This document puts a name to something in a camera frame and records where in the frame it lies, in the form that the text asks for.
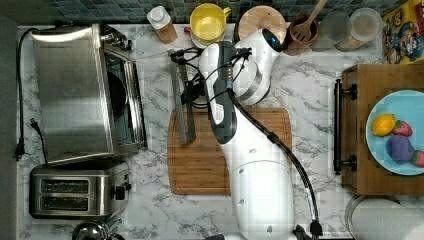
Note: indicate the toy strawberry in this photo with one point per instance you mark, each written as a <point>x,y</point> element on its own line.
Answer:
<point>417,159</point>
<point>402,128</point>

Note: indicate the brown utensil holder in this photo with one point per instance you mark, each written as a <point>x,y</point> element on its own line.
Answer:
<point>291,45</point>

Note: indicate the round wooden lid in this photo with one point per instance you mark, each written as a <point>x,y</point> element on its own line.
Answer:
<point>261,17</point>

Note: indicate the yellow mug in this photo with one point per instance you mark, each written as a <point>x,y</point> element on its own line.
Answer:
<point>208,24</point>

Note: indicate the clear glass with lid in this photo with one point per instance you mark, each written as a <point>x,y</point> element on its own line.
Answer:
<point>366,25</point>

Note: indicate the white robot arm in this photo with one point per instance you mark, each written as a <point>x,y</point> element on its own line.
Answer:
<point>232,76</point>

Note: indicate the oven glass door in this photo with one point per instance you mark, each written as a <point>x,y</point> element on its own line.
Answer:
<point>126,101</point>

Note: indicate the white-capped bottle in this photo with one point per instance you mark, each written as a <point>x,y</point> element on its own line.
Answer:
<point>160,20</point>

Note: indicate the wooden spatula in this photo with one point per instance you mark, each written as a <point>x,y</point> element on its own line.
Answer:
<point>302,32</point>

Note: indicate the silver two-slot toaster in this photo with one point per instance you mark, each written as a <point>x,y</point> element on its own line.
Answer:
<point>84,192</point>

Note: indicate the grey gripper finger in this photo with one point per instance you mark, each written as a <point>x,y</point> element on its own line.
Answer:
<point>185,117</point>
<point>176,100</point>

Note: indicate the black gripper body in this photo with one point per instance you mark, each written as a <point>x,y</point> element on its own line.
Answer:
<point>193,88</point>

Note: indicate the stainless steel toaster oven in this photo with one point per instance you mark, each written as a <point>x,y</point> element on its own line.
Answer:
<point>76,109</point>

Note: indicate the toy strawberry upper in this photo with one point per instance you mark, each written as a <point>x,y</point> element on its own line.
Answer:
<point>402,128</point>

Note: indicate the colourful cereal box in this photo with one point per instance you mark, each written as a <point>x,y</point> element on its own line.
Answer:
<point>403,34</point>

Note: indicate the light blue plate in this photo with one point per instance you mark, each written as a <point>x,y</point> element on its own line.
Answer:
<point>406,105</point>

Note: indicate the silver kettle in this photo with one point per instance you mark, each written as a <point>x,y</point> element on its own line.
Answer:
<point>98,230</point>

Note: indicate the purple toy fruit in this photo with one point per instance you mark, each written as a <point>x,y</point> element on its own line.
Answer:
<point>399,148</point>

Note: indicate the toy strawberry lower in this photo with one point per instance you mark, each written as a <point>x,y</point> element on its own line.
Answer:
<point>417,159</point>

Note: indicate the black drawer handle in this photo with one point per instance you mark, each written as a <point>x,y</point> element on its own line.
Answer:
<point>338,162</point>

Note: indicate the clear glass jar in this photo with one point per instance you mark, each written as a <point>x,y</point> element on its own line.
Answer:
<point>332,29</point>

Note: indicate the wooden drawer cabinet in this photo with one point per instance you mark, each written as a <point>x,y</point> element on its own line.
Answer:
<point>363,85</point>

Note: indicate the toy lemon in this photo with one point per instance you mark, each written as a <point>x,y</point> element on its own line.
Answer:
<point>383,124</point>

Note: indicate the bamboo cutting board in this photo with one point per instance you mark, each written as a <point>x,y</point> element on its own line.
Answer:
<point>197,168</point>

